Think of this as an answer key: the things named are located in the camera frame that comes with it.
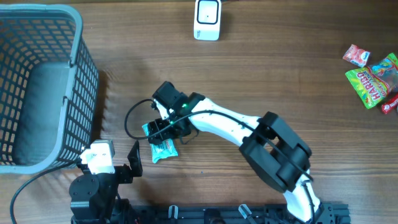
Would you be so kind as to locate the white barcode scanner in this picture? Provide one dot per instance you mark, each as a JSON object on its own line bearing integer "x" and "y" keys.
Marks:
{"x": 207, "y": 20}

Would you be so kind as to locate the red Nescafe coffee stick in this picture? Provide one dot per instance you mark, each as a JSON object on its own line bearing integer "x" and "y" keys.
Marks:
{"x": 388, "y": 106}

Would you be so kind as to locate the red white snack packet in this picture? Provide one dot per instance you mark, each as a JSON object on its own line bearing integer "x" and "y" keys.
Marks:
{"x": 357, "y": 56}

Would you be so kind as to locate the teal tissue pack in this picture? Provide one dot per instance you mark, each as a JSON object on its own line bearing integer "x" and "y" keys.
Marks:
{"x": 161, "y": 145}

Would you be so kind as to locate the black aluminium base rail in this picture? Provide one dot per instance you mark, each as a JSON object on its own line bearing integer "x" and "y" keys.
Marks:
{"x": 266, "y": 214}

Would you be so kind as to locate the green Haribo gummy bag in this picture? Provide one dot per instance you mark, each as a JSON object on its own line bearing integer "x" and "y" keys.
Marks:
{"x": 375, "y": 82}

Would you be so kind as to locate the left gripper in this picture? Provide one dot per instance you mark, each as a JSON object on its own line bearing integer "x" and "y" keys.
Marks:
{"x": 125, "y": 173}

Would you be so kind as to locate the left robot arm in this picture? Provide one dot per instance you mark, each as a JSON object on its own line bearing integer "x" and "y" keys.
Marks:
{"x": 94, "y": 194}

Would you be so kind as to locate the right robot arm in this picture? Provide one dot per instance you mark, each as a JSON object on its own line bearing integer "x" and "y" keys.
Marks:
{"x": 276, "y": 153}

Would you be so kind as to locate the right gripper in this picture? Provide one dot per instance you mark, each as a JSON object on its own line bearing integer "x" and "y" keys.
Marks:
{"x": 158, "y": 130}

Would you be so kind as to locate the grey plastic mesh basket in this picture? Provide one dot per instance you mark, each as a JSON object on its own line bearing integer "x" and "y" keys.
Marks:
{"x": 49, "y": 86}

